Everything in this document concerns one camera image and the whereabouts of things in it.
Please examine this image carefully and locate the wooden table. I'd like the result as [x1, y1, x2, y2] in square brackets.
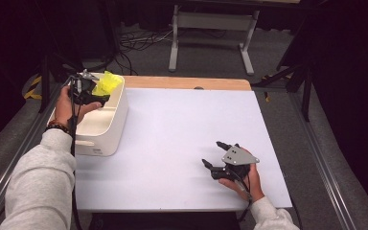
[123, 75, 253, 92]

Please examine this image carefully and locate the left hand-held gripper cable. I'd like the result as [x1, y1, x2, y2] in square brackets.
[66, 75, 84, 230]

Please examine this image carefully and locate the person's left hand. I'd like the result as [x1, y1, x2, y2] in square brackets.
[54, 85, 104, 130]

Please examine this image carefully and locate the aluminium floor rail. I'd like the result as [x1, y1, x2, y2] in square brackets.
[0, 83, 65, 224]
[287, 91, 362, 230]

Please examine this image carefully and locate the black metal stand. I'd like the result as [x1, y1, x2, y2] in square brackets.
[252, 61, 314, 123]
[37, 54, 87, 114]

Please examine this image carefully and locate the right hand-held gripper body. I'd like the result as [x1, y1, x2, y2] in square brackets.
[210, 145, 261, 181]

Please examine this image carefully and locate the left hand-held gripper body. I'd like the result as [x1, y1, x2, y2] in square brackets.
[70, 68, 101, 106]

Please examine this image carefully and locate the person's right hand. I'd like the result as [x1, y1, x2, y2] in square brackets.
[218, 162, 265, 203]

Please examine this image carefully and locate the white plastic storage bin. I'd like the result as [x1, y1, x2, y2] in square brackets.
[46, 72, 129, 157]

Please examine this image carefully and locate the yellow black hazard tape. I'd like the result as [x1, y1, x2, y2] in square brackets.
[23, 75, 43, 101]

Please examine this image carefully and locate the hand-held gripper cable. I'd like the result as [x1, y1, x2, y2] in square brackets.
[66, 75, 84, 230]
[228, 171, 254, 223]

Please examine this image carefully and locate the grey metal desk frame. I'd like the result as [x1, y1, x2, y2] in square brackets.
[168, 4, 261, 77]

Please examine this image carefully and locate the dark beaded bracelet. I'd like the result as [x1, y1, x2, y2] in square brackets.
[44, 119, 72, 136]

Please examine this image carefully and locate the white table sheet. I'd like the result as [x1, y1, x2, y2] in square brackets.
[73, 87, 293, 214]

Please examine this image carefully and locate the tangle of black floor cables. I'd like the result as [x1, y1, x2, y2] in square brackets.
[108, 28, 174, 77]

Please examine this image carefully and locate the right hand-held gripper cable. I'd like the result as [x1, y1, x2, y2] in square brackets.
[228, 171, 254, 223]

